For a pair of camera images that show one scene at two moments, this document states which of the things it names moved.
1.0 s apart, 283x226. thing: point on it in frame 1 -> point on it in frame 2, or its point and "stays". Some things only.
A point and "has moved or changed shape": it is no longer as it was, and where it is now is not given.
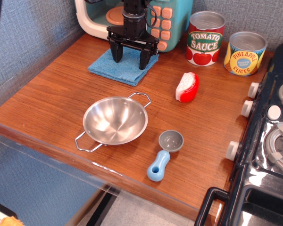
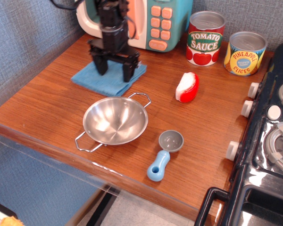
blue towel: (127, 71) has moved or changed shape
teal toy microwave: (173, 28) stays
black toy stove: (261, 192) stays
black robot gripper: (133, 32) -> (114, 44)
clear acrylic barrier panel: (34, 182) stays
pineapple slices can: (245, 52) stays
